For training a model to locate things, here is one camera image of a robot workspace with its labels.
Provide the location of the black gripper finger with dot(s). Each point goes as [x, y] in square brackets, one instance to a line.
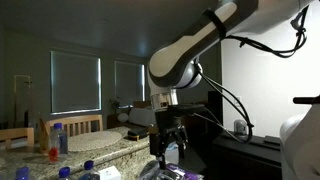
[181, 143]
[162, 160]

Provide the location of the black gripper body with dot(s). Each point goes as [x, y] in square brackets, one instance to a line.
[161, 133]

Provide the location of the black zip case yellow zipper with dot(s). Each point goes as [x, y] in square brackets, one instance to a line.
[137, 134]

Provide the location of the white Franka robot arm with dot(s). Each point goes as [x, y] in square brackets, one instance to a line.
[186, 50]

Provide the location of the white trash bin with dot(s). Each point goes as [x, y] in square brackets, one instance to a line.
[171, 155]

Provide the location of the grey square pillow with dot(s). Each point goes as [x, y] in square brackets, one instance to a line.
[141, 116]

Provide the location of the purple plastic wrapped package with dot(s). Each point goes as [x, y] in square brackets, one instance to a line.
[188, 175]

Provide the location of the round white cushion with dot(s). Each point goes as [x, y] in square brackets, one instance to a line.
[122, 117]

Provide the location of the wooden daybed sofa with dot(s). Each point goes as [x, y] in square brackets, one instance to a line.
[113, 122]

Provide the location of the small white box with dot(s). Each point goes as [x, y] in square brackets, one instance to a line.
[110, 173]

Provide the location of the potted plant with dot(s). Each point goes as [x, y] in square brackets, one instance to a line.
[115, 102]

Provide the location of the narrow window grey blind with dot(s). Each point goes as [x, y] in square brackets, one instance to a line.
[128, 83]

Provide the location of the round woven placemat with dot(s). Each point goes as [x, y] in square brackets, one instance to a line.
[95, 140]

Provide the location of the black low dresser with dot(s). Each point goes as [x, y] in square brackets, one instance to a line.
[246, 160]

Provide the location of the small blue cap bottle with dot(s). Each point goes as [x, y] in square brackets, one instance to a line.
[89, 171]
[64, 173]
[22, 174]

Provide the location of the wooden slat back chair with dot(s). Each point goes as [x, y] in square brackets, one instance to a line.
[76, 119]
[16, 133]

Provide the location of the wide window grey blind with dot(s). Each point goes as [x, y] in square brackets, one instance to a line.
[75, 81]

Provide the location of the tall clear water bottle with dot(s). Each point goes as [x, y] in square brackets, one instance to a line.
[60, 141]

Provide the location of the brown paper bag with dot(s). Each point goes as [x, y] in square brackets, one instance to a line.
[43, 136]

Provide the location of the white wall light switch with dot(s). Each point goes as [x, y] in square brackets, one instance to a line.
[237, 101]

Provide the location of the black mount rod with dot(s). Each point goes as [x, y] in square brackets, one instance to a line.
[306, 99]

